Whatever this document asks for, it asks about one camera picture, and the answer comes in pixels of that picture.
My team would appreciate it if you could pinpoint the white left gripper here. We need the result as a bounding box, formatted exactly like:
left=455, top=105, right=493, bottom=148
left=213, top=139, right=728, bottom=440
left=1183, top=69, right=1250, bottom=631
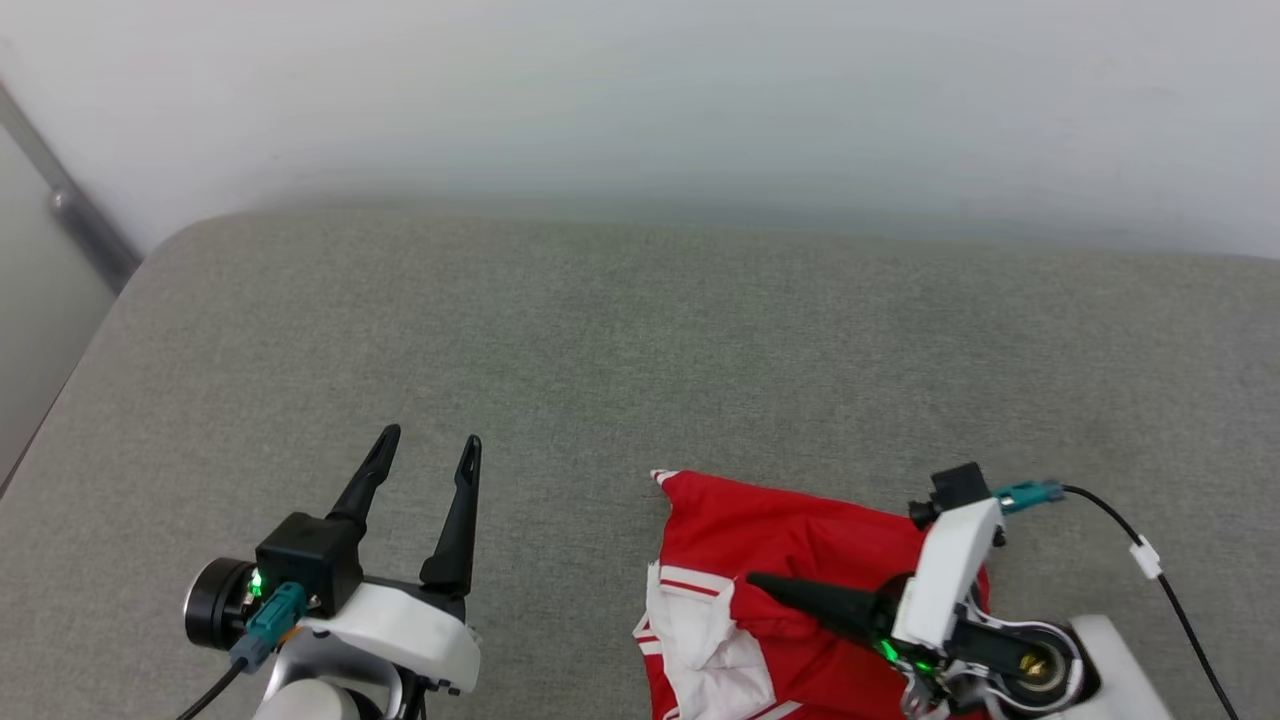
left=298, top=424, right=483, bottom=696

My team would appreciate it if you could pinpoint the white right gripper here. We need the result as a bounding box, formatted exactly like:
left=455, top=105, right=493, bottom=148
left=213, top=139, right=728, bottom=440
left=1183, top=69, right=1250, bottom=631
left=744, top=496, right=1005, bottom=651

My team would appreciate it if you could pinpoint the red jersey number 23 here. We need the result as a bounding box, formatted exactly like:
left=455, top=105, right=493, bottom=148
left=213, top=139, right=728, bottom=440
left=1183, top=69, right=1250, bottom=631
left=632, top=468, right=993, bottom=720

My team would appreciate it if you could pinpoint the black round left gripper motor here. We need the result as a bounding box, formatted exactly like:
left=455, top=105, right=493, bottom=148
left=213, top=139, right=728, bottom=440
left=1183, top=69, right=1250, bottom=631
left=183, top=556, right=261, bottom=652

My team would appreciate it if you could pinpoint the grey fabric sofa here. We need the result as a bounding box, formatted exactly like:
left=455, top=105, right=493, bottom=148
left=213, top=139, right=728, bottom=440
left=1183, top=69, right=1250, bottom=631
left=0, top=205, right=1280, bottom=720

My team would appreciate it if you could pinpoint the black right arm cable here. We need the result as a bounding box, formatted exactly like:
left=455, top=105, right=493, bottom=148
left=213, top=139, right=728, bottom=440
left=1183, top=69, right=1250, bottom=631
left=993, top=479, right=1243, bottom=720

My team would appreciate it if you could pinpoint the grey metal rail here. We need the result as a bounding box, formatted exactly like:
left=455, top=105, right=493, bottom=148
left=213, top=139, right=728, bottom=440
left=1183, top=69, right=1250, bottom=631
left=0, top=78, right=143, bottom=296

